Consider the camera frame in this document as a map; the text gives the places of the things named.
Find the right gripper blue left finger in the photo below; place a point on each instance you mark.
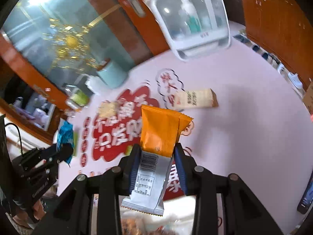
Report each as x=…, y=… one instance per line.
x=135, y=158

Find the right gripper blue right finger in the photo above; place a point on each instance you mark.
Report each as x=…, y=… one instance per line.
x=182, y=167

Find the orange white snack pack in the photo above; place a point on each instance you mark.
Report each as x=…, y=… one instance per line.
x=161, y=130

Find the blue white snack pack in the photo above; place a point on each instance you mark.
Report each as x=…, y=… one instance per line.
x=65, y=141

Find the person's left hand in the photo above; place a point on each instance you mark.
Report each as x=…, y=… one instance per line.
x=24, y=220

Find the clear wrapped yellow cookie pack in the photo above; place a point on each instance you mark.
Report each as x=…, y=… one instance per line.
x=108, y=109

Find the beige long snack pack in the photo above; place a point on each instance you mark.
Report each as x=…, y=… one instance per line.
x=205, y=98

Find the pink printed table mat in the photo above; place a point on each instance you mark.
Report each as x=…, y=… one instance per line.
x=261, y=130

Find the teal canister with brown lid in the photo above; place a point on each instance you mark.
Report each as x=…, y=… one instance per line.
x=111, y=73

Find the green label glass bottle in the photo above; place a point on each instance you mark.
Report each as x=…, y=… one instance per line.
x=76, y=98

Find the white squeeze wash bottle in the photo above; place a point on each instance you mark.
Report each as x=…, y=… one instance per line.
x=95, y=84

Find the black smartphone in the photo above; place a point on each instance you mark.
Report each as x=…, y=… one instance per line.
x=306, y=199

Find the white cosmetics storage box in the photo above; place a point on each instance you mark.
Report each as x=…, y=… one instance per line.
x=192, y=28

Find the glass sliding door gold ornament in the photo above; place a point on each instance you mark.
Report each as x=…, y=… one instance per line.
x=50, y=43

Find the wooden cabinet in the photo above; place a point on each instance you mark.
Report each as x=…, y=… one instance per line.
x=281, y=27

